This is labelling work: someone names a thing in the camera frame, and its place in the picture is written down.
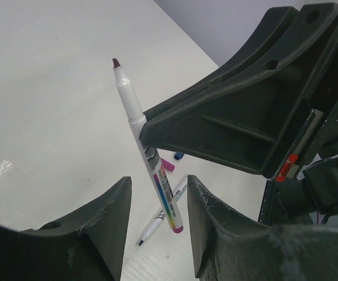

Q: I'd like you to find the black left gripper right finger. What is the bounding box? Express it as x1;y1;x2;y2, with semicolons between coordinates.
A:
187;175;338;280

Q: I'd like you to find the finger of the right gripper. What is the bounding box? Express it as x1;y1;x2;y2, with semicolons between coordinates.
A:
140;3;338;179
215;6;300;71

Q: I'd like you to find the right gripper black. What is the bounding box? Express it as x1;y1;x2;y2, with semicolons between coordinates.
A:
274;17;338;217

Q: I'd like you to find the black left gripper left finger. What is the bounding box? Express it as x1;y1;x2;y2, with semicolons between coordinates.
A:
0;177;132;280

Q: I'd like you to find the blue pen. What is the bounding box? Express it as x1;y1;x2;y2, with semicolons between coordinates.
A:
136;175;188;246

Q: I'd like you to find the blue pen cap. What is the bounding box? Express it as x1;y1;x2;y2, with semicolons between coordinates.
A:
173;152;184;160

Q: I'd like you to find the purple pen cap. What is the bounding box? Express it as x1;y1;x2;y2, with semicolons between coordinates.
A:
161;158;175;172

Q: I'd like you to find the purple pen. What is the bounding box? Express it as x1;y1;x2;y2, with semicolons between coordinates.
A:
112;58;183;234

